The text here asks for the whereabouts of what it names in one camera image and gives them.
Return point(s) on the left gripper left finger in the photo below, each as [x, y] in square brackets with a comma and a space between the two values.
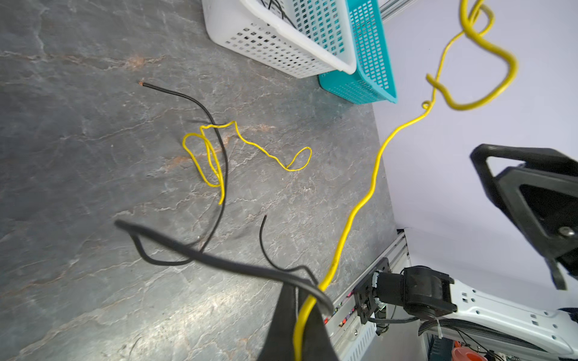
[278, 345]

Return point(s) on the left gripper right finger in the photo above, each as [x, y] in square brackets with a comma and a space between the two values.
[316, 342]

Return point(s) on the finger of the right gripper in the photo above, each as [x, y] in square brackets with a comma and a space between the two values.
[536, 188]

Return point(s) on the teal plastic basket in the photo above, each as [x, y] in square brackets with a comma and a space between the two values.
[373, 80]

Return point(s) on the middle white plastic basket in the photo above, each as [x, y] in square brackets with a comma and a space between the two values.
[300, 38]

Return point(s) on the front aluminium rail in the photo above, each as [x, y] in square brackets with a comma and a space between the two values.
[349, 327]

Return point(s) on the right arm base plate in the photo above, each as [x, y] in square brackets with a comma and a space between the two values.
[366, 300]

